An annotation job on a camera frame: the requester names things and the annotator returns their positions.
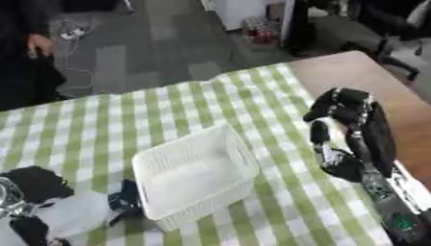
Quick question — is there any black post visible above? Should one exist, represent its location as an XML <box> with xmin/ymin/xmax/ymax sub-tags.
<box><xmin>284</xmin><ymin>0</ymin><xmax>318</xmax><ymax>56</ymax></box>

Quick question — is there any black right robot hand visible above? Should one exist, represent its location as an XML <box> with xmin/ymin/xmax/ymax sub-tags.
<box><xmin>301</xmin><ymin>86</ymin><xmax>399</xmax><ymax>184</ymax></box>

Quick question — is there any black office chair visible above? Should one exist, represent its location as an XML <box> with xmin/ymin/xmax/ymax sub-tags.
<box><xmin>338</xmin><ymin>0</ymin><xmax>431</xmax><ymax>82</ymax></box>

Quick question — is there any person's hand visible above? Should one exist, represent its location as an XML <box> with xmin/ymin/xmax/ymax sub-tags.
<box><xmin>25</xmin><ymin>33</ymin><xmax>56</xmax><ymax>60</ymax></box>

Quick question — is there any white power strip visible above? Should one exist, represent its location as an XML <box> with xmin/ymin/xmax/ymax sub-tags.
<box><xmin>59</xmin><ymin>27</ymin><xmax>88</xmax><ymax>41</ymax></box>

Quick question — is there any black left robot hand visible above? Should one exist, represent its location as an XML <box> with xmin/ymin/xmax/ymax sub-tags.
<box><xmin>0</xmin><ymin>165</ymin><xmax>76</xmax><ymax>246</ymax></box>

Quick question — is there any pack of red cans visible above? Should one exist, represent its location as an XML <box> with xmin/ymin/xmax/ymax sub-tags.
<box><xmin>239</xmin><ymin>15</ymin><xmax>283</xmax><ymax>45</ymax></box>

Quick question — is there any white cabinet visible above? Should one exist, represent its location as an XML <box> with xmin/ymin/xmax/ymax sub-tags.
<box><xmin>200</xmin><ymin>0</ymin><xmax>296</xmax><ymax>32</ymax></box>

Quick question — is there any white cable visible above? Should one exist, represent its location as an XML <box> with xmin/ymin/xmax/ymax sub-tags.
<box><xmin>54</xmin><ymin>37</ymin><xmax>98</xmax><ymax>94</ymax></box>

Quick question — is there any white plastic basket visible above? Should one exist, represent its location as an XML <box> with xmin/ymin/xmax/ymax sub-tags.
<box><xmin>131</xmin><ymin>122</ymin><xmax>262</xmax><ymax>233</ymax></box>

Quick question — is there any person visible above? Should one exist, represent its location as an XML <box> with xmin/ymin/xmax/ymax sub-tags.
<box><xmin>0</xmin><ymin>0</ymin><xmax>67</xmax><ymax>112</ymax></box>

